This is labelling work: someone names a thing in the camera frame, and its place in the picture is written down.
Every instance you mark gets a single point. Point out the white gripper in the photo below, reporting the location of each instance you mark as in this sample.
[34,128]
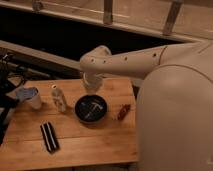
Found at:
[92,82]

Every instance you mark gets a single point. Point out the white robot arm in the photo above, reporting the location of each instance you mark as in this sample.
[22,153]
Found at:
[174,111]

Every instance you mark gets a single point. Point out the metal utensils in bowl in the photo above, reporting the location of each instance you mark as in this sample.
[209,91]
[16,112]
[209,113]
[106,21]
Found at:
[89,110]

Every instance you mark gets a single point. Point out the black round bowl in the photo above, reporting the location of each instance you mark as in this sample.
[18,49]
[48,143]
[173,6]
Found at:
[89,99]

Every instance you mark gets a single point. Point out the black striped rectangular case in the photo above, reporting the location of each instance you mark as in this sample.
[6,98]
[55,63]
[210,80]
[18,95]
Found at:
[49,137]

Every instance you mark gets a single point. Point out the white cup with blue cloth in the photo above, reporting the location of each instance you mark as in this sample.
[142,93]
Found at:
[31,96]

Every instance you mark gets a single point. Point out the black stand with cables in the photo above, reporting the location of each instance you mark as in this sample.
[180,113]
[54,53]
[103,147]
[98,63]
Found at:
[10,82]

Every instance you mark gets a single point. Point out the metal window frame rail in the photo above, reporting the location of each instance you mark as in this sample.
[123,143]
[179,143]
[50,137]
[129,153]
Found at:
[178,20]

